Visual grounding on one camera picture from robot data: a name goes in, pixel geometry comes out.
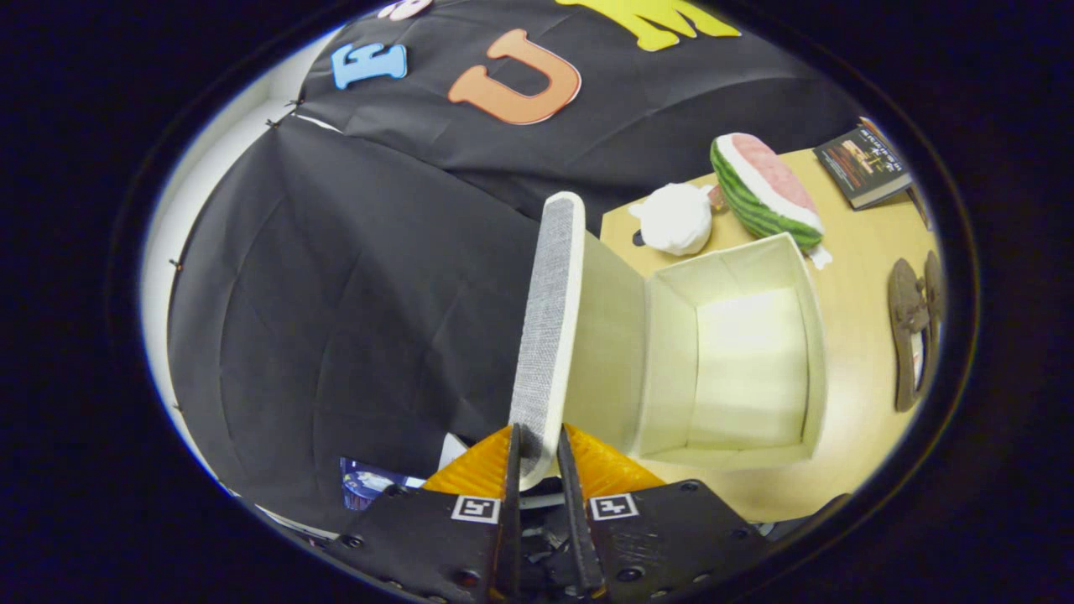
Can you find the watermelon slice plush toy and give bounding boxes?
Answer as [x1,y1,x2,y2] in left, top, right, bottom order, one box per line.
[710,133,833,269]

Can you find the black book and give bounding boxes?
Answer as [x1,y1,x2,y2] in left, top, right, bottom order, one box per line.
[812,126,914,211]

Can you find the brown shoe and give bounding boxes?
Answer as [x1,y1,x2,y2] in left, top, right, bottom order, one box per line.
[888,257,931,414]
[921,250,949,395]

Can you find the white plush toy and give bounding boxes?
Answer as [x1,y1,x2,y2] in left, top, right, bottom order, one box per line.
[628,183,716,257]

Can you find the beige book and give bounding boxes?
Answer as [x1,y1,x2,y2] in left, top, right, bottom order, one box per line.
[859,116,899,152]

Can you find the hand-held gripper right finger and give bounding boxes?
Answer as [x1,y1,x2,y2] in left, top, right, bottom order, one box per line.
[555,424,769,601]

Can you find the cream fabric storage box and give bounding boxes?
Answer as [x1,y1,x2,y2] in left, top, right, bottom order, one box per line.
[638,232,830,471]

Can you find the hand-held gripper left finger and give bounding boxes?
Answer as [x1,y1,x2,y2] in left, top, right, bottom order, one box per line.
[323,424,523,604]

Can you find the blue printed bag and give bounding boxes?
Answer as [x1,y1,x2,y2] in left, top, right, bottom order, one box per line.
[340,457,427,513]

